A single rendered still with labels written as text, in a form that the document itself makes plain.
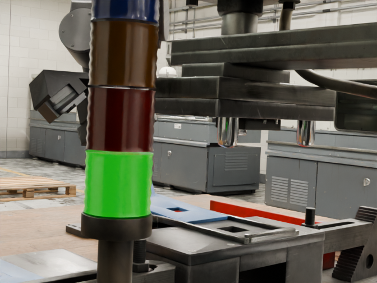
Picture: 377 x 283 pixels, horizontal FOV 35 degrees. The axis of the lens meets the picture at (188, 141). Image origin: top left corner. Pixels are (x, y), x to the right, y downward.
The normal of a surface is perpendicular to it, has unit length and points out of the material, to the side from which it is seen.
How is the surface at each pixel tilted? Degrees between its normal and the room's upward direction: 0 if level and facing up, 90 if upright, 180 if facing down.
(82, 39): 73
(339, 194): 90
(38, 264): 0
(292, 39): 90
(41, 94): 90
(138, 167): 104
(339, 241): 90
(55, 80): 65
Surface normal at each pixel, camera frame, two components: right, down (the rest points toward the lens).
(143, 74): 0.70, -0.18
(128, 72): 0.28, -0.18
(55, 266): 0.05, -1.00
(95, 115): -0.57, -0.23
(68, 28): -0.11, -0.25
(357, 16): -0.78, 0.00
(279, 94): 0.67, 0.07
